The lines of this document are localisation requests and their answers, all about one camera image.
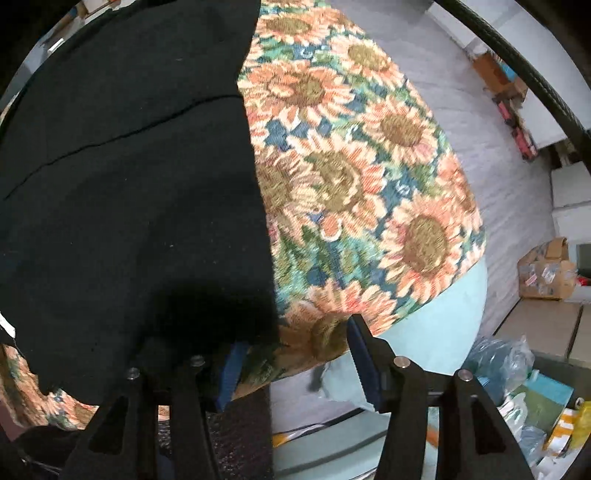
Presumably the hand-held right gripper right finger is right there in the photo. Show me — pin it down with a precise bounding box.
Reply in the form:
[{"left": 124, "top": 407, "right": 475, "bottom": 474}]
[{"left": 346, "top": 314, "right": 534, "bottom": 480}]

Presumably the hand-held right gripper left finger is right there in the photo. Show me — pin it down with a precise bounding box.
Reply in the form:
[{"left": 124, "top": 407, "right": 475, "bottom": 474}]
[{"left": 62, "top": 342, "right": 250, "bottom": 480}]

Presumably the black garment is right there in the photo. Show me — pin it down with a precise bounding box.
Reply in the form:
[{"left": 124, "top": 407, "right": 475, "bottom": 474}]
[{"left": 0, "top": 0, "right": 282, "bottom": 407}]

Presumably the pale green mattress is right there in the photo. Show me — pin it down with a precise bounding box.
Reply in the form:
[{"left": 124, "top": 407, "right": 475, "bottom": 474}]
[{"left": 272, "top": 258, "right": 490, "bottom": 476}]

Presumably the clear plastic bag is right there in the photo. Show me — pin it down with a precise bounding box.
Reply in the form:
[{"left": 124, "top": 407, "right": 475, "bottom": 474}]
[{"left": 464, "top": 335, "right": 536, "bottom": 407}]

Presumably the sunflower print blanket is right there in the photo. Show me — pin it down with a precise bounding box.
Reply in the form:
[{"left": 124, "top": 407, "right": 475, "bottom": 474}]
[{"left": 0, "top": 0, "right": 488, "bottom": 430}]

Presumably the green book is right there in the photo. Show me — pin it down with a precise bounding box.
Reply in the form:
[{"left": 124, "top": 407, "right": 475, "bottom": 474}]
[{"left": 512, "top": 369, "right": 575, "bottom": 425}]

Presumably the taped cardboard box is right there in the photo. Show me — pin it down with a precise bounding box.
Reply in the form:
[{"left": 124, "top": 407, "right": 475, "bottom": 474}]
[{"left": 517, "top": 237, "right": 578, "bottom": 301}]

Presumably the black braided cable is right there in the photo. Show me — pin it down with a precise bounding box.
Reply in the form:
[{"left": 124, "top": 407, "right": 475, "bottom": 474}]
[{"left": 438, "top": 0, "right": 591, "bottom": 176}]

